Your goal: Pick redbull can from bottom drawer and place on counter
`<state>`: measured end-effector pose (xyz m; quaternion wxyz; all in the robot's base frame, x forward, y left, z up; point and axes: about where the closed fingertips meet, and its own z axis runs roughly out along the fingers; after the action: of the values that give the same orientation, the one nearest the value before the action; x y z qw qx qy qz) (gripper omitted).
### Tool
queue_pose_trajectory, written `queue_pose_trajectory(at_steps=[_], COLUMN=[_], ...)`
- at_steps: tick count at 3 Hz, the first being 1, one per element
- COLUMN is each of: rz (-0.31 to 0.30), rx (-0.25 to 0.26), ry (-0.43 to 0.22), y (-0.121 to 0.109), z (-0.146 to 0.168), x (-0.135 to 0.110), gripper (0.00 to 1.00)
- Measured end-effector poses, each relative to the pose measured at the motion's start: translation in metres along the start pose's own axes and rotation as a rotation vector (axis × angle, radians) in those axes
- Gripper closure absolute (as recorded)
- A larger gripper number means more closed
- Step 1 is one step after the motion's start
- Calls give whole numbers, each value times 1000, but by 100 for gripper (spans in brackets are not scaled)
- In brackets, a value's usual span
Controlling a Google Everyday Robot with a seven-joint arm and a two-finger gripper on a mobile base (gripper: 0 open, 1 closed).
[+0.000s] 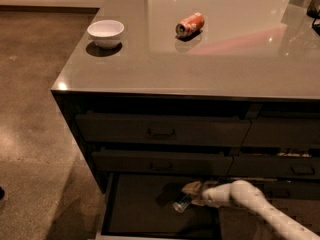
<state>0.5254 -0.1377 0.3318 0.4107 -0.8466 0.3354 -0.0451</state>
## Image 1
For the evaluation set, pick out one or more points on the top left drawer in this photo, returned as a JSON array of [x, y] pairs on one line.
[[162, 129]]

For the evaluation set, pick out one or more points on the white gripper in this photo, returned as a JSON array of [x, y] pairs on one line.
[[210, 195]]

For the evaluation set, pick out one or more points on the open bottom left drawer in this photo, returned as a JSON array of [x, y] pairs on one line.
[[140, 207]]

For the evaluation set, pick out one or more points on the white ceramic bowl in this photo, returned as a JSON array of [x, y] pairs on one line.
[[106, 34]]

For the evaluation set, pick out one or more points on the top right drawer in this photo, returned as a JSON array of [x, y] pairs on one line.
[[283, 132]]

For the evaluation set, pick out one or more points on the dark object counter corner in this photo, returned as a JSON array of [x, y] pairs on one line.
[[313, 11]]

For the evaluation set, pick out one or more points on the orange soda can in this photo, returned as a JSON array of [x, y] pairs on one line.
[[190, 25]]

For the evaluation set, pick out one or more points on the dark object floor edge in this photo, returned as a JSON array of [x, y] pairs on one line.
[[2, 193]]

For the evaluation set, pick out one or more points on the dark counter cabinet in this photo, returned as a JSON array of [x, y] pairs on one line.
[[251, 58]]

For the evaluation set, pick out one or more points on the middle left drawer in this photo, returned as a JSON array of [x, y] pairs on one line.
[[162, 162]]

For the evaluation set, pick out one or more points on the blue silver redbull can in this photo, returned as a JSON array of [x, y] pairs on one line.
[[182, 202]]

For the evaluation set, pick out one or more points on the middle right drawer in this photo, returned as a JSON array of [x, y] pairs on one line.
[[275, 167]]

